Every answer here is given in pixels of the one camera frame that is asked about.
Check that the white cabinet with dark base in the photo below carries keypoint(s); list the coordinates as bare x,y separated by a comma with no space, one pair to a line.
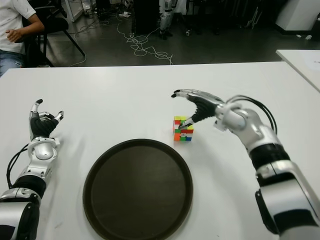
297,12

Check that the dark brown round plate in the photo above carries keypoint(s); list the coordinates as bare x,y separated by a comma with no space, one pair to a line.
140,190

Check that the silver humanoid robot legs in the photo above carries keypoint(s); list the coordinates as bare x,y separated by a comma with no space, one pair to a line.
165,17

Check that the grey folding stand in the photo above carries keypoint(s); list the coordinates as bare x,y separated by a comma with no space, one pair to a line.
255,18

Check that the robot left arm silver black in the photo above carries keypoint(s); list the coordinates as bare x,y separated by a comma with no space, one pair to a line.
42,150

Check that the black cabinet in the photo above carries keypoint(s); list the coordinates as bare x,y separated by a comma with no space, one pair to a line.
146,17

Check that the seated person in white shirt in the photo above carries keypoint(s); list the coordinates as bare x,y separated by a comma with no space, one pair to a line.
12,17

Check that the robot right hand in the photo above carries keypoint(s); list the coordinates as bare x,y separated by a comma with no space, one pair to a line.
205,107

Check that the black office chair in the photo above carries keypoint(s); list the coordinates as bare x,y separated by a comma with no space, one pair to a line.
57,23

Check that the white power strip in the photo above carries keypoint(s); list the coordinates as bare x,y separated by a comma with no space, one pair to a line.
125,14

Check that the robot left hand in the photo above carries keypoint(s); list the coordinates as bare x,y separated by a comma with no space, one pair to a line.
41,125

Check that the robot right arm silver black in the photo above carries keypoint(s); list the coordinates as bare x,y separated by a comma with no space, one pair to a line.
240,122

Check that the small white floor object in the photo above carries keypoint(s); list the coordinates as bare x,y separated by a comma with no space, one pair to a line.
308,37

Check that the white side table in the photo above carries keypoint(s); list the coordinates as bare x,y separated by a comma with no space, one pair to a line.
302,62

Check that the multicoloured Rubik's cube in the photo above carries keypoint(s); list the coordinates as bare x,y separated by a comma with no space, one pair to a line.
183,135

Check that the white framed glass cabinet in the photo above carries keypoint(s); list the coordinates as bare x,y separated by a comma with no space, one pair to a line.
75,10

